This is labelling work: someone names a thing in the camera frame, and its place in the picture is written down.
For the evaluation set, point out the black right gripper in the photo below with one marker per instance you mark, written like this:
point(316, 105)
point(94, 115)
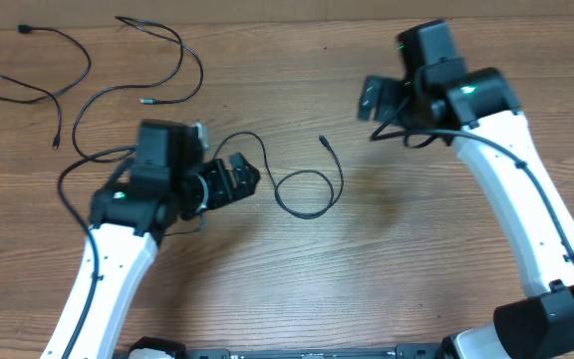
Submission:
point(389, 93)

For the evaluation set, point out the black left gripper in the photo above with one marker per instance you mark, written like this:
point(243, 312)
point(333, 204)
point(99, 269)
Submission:
point(221, 191)

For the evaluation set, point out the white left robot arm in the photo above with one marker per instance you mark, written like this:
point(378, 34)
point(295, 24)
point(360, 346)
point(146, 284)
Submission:
point(167, 179)

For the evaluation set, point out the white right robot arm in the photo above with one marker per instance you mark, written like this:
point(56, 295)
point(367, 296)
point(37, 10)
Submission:
point(480, 117)

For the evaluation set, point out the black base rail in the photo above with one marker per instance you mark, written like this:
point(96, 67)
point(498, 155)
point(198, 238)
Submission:
point(312, 354)

